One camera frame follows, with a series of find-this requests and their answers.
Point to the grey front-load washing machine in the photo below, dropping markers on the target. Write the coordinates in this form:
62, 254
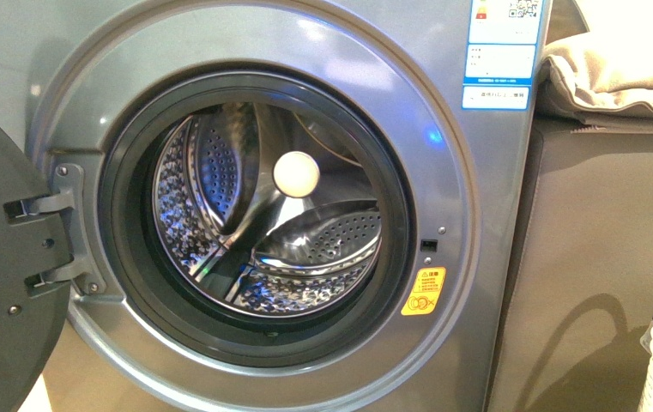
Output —
249, 189

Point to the orange warning sticker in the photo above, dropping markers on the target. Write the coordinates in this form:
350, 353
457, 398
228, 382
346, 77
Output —
426, 290

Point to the blue white energy label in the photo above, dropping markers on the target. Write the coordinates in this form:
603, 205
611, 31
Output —
503, 42

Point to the brown cabinet beside washer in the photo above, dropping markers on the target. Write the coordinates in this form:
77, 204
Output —
579, 289

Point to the dark grey washer door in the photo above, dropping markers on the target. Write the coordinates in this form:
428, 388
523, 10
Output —
31, 314

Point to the beige folded cushion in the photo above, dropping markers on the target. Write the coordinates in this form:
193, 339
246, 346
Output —
597, 64

